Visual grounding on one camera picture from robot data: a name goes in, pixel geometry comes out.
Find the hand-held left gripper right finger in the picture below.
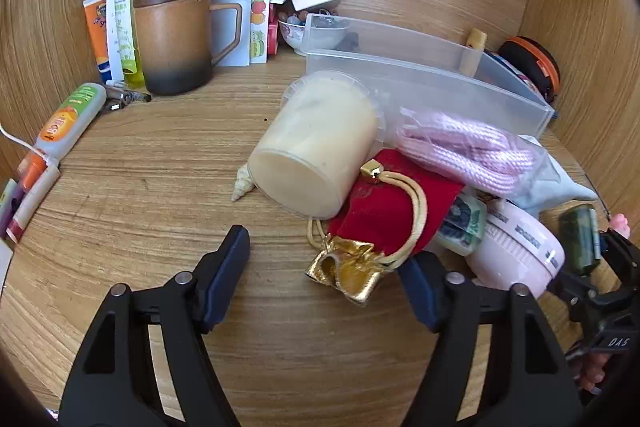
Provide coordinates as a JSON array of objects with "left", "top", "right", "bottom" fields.
[{"left": 397, "top": 252, "right": 583, "bottom": 427}]

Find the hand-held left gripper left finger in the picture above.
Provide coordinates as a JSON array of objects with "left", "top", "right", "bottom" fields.
[{"left": 59, "top": 224, "right": 251, "bottom": 427}]

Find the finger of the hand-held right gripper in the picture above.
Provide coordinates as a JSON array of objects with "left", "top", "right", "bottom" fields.
[
  {"left": 547, "top": 269, "right": 608, "bottom": 323},
  {"left": 597, "top": 228, "right": 640, "bottom": 290}
]

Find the dark green small bottle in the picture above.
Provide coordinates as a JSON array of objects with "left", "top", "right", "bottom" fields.
[{"left": 557, "top": 203, "right": 602, "bottom": 277}]

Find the red and gold drawstring pouch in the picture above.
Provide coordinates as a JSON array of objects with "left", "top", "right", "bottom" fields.
[{"left": 305, "top": 149, "right": 466, "bottom": 306}]

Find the pink rope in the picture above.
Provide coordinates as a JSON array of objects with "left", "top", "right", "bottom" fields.
[{"left": 395, "top": 106, "right": 549, "bottom": 198}]

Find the clear plastic storage box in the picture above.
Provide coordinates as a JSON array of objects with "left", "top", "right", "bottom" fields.
[{"left": 304, "top": 13, "right": 557, "bottom": 138}]

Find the wooden desktop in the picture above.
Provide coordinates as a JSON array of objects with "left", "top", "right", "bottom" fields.
[{"left": 0, "top": 47, "right": 621, "bottom": 427}]

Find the person's right hand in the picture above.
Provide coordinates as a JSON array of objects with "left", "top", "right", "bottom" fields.
[{"left": 575, "top": 351, "right": 618, "bottom": 395}]

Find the pink round jar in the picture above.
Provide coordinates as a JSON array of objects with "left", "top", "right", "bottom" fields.
[{"left": 465, "top": 199, "right": 567, "bottom": 300}]

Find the green printed card packet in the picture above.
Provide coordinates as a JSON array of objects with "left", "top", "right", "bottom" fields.
[{"left": 432, "top": 192, "right": 488, "bottom": 257}]

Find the small seashell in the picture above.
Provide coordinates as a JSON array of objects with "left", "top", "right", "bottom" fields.
[{"left": 231, "top": 163, "right": 256, "bottom": 202}]

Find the cream plastic cup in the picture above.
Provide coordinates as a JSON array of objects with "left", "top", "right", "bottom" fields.
[{"left": 248, "top": 70, "right": 387, "bottom": 221}]

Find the white and red tube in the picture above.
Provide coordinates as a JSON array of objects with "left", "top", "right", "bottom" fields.
[{"left": 5, "top": 164, "right": 62, "bottom": 243}]

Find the black and orange zip case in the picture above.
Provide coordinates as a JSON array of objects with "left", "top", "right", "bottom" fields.
[{"left": 497, "top": 36, "right": 562, "bottom": 104}]

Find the green and orange tube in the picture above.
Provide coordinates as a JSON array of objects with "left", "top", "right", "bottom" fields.
[{"left": 35, "top": 82, "right": 108, "bottom": 158}]

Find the orange capped tube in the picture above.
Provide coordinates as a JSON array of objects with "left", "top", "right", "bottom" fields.
[{"left": 18, "top": 149, "right": 61, "bottom": 190}]

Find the brown ceramic mug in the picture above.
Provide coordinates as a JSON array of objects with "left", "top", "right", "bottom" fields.
[{"left": 131, "top": 0, "right": 244, "bottom": 96}]

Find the small ceramic bowl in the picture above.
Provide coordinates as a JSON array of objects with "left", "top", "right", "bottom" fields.
[{"left": 278, "top": 14, "right": 313, "bottom": 56}]

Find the fruit-print packet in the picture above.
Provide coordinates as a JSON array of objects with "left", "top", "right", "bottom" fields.
[{"left": 249, "top": 0, "right": 272, "bottom": 64}]

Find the beige cork cylinder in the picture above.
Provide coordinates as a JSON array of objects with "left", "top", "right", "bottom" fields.
[{"left": 461, "top": 28, "right": 488, "bottom": 75}]

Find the orange sunscreen tube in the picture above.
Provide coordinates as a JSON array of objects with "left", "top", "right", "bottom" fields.
[{"left": 83, "top": 0, "right": 117, "bottom": 82}]

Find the yellow-green spray bottle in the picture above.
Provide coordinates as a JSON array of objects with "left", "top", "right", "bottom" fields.
[{"left": 113, "top": 0, "right": 146, "bottom": 90}]

